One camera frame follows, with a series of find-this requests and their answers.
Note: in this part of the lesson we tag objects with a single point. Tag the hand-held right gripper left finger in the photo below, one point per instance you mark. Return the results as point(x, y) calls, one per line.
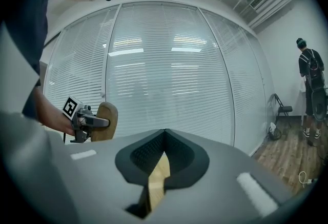
point(102, 179)

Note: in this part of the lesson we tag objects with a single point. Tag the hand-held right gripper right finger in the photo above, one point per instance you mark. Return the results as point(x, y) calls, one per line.
point(217, 179)

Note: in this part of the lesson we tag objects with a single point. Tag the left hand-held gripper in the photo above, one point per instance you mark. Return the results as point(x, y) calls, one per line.
point(74, 109)

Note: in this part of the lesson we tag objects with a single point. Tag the brown lumpy object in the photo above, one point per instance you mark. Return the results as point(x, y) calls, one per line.
point(109, 109)

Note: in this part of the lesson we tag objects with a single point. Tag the person's left forearm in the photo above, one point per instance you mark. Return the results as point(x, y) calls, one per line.
point(48, 112)

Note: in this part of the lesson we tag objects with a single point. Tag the round wooden side table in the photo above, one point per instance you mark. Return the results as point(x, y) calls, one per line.
point(157, 182)

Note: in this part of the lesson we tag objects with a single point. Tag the bag on floor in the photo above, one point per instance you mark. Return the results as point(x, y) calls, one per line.
point(274, 132)

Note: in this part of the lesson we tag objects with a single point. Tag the black folding chair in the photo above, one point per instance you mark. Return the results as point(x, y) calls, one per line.
point(283, 109)

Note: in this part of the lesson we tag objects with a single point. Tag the person's dark shirt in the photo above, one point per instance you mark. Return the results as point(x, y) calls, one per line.
point(25, 12)

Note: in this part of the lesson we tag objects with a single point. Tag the white ceiling pipes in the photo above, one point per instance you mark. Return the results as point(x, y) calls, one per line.
point(282, 0)

